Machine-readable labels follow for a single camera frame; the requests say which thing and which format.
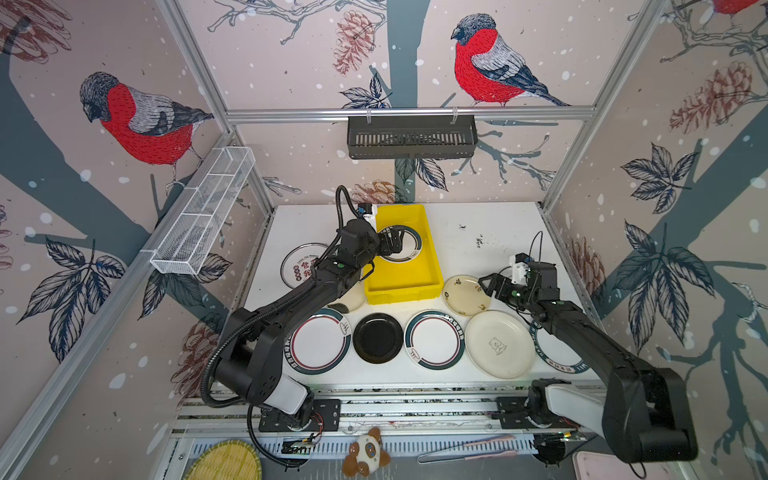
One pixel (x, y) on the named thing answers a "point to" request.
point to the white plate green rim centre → (434, 339)
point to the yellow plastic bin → (419, 280)
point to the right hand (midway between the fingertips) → (488, 286)
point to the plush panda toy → (366, 455)
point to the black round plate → (377, 338)
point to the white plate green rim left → (319, 344)
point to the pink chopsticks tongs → (426, 458)
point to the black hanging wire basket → (412, 136)
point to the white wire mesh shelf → (205, 212)
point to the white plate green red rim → (411, 249)
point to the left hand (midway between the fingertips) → (391, 229)
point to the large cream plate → (500, 344)
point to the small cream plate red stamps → (464, 295)
